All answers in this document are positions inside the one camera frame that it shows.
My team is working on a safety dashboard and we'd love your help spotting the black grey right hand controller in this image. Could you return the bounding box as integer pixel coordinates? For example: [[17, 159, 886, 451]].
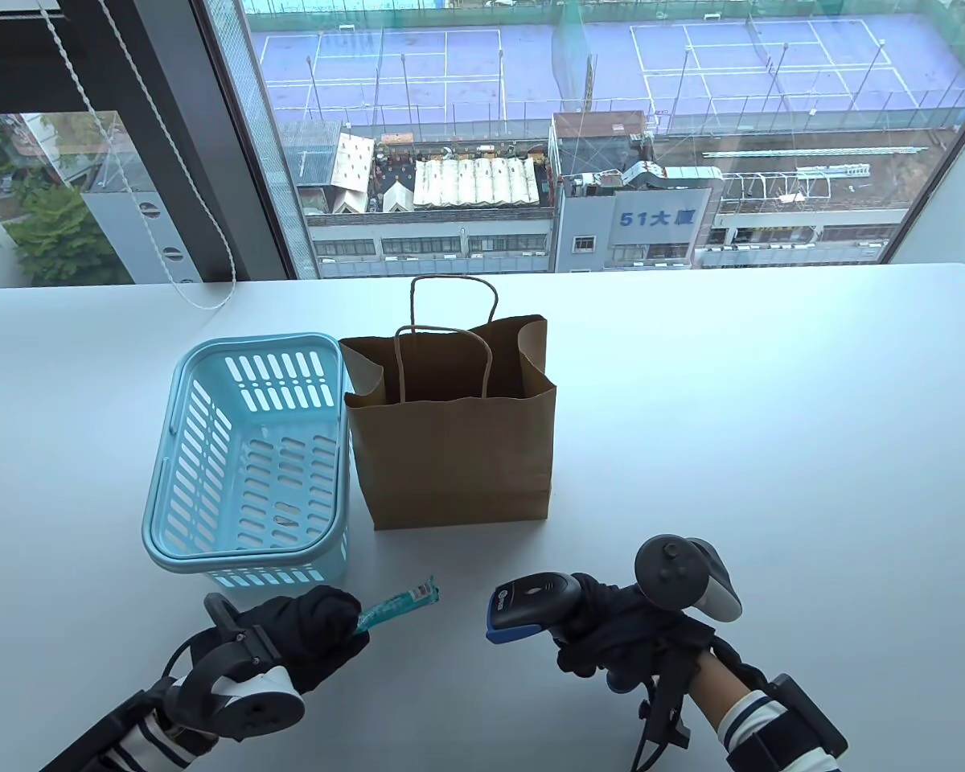
[[634, 536, 743, 625]]

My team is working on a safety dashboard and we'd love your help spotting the light blue plastic basket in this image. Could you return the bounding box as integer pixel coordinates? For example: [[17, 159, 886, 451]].
[[142, 334, 350, 589]]

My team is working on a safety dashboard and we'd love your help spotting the person's left forearm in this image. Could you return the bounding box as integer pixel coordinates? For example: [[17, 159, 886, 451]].
[[96, 700, 220, 772]]

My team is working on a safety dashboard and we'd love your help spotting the dark window frame pillar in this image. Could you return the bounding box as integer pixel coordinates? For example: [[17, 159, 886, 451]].
[[72, 0, 318, 282]]

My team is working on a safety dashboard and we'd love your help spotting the black grey hand controller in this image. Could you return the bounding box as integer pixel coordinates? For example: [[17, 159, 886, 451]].
[[634, 536, 743, 625], [161, 593, 308, 742]]

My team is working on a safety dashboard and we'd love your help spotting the black blue barcode scanner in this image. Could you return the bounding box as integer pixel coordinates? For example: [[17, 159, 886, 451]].
[[486, 573, 589, 646]]

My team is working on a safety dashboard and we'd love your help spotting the person's right forearm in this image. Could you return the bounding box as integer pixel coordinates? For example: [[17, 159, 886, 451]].
[[692, 650, 841, 772]]

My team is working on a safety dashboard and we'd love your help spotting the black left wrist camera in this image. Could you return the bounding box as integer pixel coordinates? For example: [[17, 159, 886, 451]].
[[40, 688, 171, 772]]

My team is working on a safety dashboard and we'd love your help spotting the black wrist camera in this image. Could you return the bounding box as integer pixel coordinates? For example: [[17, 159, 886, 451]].
[[40, 688, 171, 772], [728, 674, 850, 772]]

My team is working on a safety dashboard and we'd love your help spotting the brown paper bag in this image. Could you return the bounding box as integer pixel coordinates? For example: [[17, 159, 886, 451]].
[[339, 275, 557, 532]]

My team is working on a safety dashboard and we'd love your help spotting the person's left hand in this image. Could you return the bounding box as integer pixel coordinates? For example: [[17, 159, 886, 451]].
[[233, 585, 371, 696]]

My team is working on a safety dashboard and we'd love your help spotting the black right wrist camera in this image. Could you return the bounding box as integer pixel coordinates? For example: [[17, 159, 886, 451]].
[[728, 674, 850, 772]]

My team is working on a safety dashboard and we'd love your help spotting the black right glove cable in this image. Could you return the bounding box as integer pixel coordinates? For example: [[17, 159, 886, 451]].
[[631, 643, 694, 772]]

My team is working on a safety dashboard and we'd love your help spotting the person's right hand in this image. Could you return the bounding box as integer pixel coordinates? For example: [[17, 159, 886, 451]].
[[551, 573, 717, 692]]

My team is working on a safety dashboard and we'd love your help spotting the black grey left hand controller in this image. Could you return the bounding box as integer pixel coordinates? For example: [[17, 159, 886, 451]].
[[161, 593, 308, 742]]

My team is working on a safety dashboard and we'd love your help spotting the white blind cord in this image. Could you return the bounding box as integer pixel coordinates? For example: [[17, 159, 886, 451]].
[[40, 0, 238, 313]]

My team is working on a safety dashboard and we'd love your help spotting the teal coffee powder package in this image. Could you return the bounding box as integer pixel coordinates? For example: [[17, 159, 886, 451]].
[[352, 575, 438, 638]]

